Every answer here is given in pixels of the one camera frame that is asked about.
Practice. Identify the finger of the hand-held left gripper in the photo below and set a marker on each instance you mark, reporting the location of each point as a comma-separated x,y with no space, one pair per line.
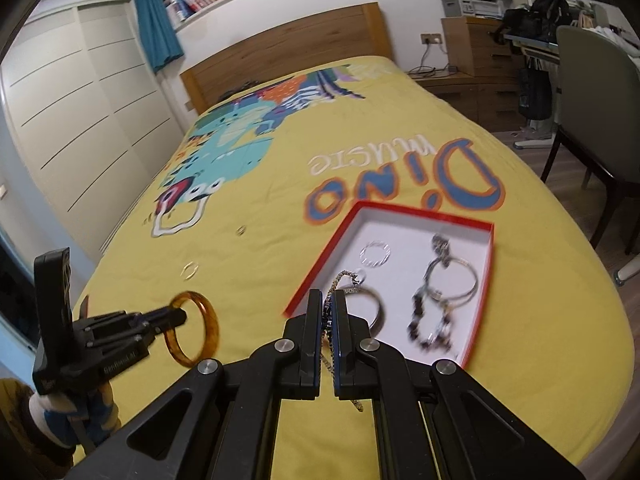
165,316
157,334

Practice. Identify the grey-green chair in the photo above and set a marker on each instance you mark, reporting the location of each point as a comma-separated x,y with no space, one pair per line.
590,85

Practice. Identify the olive green bangle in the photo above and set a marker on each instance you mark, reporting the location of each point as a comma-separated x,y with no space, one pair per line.
381,310

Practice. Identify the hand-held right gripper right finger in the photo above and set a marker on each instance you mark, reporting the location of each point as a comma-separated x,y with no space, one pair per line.
342,350

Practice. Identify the red cardboard box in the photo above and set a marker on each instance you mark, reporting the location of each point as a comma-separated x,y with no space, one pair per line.
400,230

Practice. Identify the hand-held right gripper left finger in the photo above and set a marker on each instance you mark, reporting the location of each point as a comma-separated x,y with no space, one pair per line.
312,340

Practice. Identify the black bag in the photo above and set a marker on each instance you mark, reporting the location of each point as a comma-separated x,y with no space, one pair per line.
545,10

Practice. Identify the silver charm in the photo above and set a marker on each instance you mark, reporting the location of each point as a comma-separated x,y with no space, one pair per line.
440,245

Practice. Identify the white printer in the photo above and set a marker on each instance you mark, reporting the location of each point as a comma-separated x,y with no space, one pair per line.
470,2

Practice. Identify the grey desk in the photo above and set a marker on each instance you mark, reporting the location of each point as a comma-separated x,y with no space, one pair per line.
535,45

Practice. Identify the red flat object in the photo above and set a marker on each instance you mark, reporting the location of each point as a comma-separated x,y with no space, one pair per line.
84,307

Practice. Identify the dark blue hanging bag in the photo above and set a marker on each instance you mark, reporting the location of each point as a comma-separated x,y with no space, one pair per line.
532,92

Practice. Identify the white wardrobe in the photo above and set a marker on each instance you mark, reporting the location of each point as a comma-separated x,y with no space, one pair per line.
75,110

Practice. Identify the amber bangle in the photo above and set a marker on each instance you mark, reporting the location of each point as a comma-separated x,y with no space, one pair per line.
210,330

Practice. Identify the blue curtain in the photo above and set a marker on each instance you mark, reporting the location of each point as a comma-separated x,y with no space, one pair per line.
157,25

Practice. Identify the low wooden nightstand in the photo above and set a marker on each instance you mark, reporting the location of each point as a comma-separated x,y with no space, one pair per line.
465,100

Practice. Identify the wall outlet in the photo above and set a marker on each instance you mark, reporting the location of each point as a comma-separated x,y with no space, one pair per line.
431,39

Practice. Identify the white cloth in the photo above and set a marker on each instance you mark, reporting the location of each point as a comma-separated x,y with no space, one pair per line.
620,35

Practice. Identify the thin gold bangle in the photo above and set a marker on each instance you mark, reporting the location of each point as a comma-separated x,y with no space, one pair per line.
475,280

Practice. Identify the yellow printed blanket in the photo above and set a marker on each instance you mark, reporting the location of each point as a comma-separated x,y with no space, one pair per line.
525,210

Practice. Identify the wooden headboard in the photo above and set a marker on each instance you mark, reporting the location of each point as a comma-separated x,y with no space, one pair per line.
300,45

